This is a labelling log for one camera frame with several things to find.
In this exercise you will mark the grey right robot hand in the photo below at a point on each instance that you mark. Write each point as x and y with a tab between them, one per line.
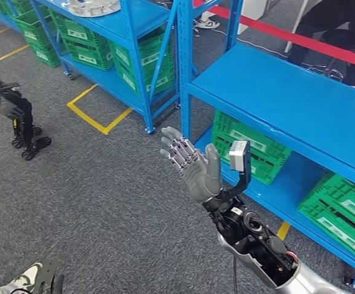
202	178

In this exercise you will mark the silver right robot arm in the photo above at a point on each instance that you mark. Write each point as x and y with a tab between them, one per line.
306	282

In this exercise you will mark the blue metal shelf rack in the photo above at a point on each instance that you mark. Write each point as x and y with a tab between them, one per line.
140	16
288	101

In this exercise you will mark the person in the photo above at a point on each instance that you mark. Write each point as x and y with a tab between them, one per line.
208	23
333	16

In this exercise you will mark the red barrier belt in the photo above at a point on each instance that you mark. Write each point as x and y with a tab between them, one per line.
288	37

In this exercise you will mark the black stool chrome base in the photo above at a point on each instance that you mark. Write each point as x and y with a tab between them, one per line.
327	73

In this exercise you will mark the silver wheel hubcap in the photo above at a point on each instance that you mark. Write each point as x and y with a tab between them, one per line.
94	8

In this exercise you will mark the black humanoid robot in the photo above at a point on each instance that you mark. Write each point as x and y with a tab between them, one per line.
24	117

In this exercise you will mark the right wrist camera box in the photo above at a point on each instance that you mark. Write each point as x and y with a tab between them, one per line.
238	156

